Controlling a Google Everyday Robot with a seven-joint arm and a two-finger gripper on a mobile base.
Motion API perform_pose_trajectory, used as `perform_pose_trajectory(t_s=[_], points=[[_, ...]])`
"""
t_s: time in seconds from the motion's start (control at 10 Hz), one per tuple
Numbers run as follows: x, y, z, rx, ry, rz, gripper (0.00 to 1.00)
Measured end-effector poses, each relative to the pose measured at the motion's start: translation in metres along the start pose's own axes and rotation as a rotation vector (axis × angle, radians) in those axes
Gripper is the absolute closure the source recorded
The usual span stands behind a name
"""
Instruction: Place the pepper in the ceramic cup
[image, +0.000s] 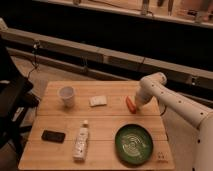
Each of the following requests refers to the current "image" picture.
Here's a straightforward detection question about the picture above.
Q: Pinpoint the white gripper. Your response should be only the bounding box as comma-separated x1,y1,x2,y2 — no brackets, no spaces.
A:
135,88,153,109

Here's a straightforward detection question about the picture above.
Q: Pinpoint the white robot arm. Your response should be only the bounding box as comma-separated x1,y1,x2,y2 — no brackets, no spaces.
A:
135,72,213,171

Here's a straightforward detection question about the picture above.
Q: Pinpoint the white folded napkin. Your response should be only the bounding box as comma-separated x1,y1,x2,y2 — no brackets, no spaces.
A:
89,96,107,107

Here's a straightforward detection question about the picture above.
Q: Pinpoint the green patterned plate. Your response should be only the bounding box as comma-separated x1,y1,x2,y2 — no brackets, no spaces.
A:
115,124,153,166

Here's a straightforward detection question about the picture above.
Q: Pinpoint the white plastic bottle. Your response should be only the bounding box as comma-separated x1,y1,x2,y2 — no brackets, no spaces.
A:
73,120,89,162

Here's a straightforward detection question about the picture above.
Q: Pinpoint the black smartphone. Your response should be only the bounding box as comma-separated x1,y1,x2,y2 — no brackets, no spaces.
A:
41,130,65,143

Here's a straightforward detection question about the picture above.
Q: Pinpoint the black office chair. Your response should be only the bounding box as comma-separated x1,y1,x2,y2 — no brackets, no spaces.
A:
0,36,39,156

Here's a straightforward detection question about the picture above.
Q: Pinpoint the black hanging cable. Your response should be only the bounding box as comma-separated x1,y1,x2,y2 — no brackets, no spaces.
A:
27,40,41,80

